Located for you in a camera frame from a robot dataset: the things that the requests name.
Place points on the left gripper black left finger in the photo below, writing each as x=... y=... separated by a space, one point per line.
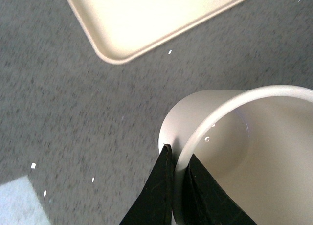
x=153 y=206

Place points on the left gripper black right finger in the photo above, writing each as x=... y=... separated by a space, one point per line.
x=205 y=202

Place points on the white smiley mug black handle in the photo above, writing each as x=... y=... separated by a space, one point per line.
x=257 y=145

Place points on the beige rectangular tray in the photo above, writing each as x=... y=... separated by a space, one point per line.
x=121 y=30

